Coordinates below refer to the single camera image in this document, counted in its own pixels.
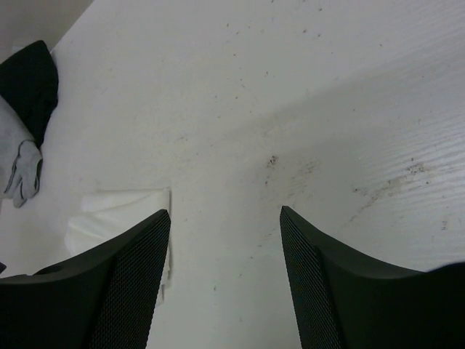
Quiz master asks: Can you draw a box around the folded grey tank top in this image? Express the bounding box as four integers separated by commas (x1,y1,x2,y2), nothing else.
1,100,43,208

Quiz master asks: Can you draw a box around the folded black tank top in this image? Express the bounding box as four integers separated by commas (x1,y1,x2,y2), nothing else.
1,40,59,147

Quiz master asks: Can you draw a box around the white tank top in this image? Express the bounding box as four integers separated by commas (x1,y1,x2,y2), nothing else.
63,185,174,310

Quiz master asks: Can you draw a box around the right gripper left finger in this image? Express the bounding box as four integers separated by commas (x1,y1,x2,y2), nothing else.
1,209,171,348

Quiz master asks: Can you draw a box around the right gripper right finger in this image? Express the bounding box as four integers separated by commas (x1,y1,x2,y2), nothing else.
280,206,464,348

